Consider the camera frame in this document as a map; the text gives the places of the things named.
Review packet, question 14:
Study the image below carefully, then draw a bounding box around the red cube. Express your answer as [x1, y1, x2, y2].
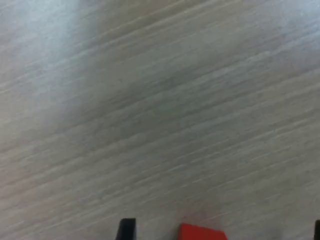
[178, 222, 227, 240]

